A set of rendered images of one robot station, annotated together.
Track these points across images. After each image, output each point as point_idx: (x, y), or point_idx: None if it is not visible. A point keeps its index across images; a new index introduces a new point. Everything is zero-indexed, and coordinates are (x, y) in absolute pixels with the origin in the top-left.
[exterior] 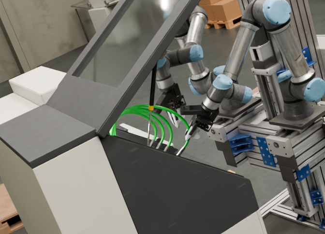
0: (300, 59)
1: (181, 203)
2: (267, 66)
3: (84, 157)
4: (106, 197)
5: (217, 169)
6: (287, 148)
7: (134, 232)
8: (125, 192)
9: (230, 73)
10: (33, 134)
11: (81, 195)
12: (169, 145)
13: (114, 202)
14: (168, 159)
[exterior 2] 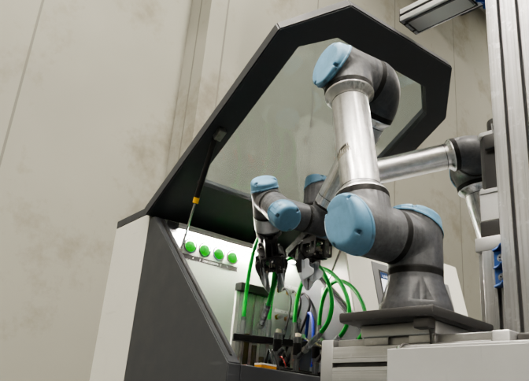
0: (342, 153)
1: (162, 338)
2: (487, 235)
3: (136, 232)
4: (130, 284)
5: (205, 314)
6: (322, 357)
7: (127, 345)
8: (140, 288)
9: (319, 191)
10: None
11: (122, 271)
12: (320, 331)
13: (131, 294)
14: (175, 268)
